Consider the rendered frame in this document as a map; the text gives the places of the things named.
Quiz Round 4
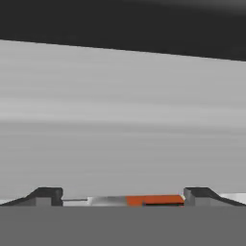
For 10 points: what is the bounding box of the grey steel fridge door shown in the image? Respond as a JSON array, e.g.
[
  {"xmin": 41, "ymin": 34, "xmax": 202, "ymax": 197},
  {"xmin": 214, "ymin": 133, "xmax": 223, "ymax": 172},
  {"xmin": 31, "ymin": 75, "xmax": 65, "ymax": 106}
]
[{"xmin": 0, "ymin": 38, "xmax": 246, "ymax": 206}]

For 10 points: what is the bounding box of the orange flat container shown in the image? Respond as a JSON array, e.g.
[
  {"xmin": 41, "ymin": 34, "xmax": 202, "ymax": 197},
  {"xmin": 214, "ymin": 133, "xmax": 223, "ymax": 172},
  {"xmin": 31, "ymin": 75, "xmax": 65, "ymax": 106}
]
[{"xmin": 125, "ymin": 194, "xmax": 186, "ymax": 208}]

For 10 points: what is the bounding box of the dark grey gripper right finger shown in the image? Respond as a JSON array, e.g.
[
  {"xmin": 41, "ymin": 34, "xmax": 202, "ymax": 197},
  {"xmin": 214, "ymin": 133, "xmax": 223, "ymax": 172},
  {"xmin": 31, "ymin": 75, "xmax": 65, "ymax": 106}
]
[{"xmin": 183, "ymin": 186, "xmax": 246, "ymax": 208}]

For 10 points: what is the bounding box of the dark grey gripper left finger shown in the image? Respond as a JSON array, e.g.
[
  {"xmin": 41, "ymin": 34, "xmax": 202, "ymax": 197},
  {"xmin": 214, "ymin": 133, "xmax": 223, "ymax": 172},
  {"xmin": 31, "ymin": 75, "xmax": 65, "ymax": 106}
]
[{"xmin": 0, "ymin": 186, "xmax": 64, "ymax": 208}]

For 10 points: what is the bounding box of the silver grey flat object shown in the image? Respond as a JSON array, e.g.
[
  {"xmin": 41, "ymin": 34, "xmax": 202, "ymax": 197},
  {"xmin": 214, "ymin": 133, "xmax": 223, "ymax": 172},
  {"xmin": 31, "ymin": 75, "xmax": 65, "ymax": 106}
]
[{"xmin": 61, "ymin": 195, "xmax": 127, "ymax": 208}]

